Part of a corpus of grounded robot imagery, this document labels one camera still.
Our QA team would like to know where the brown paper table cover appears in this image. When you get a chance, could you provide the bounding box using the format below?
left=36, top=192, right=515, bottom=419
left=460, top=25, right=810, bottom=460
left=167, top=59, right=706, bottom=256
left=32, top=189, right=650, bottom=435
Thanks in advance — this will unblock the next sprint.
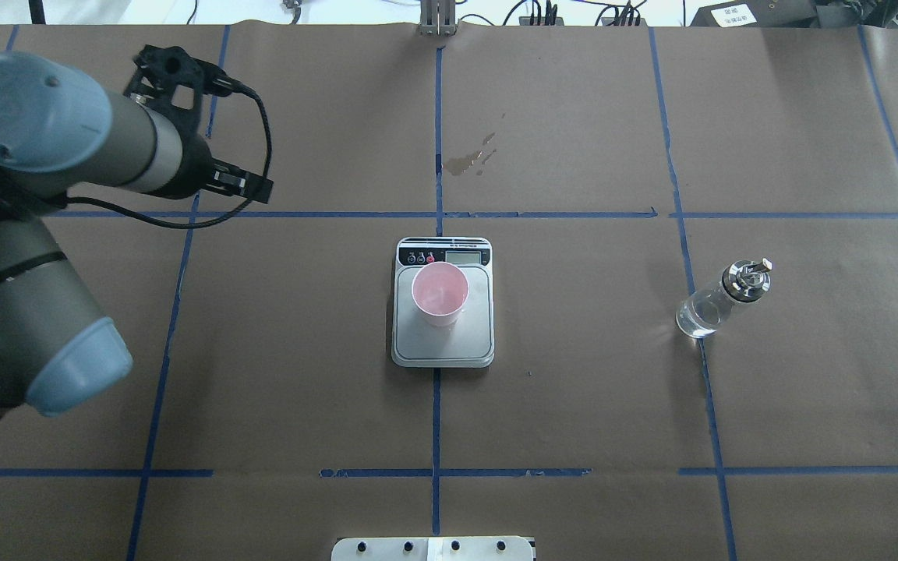
left=0, top=21, right=898, bottom=560

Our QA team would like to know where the pink plastic cup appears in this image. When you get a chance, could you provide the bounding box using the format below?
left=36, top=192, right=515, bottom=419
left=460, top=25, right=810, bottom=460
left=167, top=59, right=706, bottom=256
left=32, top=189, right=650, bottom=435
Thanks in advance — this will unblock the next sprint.
left=411, top=262, right=469, bottom=327

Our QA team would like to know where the glass sauce bottle metal spout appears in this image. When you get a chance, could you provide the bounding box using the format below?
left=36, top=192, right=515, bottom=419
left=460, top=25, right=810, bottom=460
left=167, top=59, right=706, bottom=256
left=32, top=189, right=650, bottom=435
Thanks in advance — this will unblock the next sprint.
left=676, top=258, right=774, bottom=340

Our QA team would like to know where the aluminium frame post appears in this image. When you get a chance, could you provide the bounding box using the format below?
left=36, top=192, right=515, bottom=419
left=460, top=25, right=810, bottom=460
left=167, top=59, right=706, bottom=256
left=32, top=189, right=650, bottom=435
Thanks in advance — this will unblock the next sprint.
left=418, top=0, right=458, bottom=37

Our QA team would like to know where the black box white label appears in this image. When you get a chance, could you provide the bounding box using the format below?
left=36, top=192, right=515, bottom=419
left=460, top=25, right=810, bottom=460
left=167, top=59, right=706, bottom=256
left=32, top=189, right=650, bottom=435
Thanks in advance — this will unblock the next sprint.
left=688, top=1, right=818, bottom=28

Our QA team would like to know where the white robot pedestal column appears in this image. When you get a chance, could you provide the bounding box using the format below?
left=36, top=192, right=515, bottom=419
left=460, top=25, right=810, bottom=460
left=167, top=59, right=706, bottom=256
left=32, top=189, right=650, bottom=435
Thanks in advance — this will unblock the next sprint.
left=331, top=535, right=538, bottom=560

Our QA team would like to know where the grey digital kitchen scale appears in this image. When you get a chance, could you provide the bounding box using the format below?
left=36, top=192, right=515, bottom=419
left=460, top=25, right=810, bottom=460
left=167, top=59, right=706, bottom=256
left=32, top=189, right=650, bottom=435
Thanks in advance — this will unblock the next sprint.
left=390, top=237, right=496, bottom=369

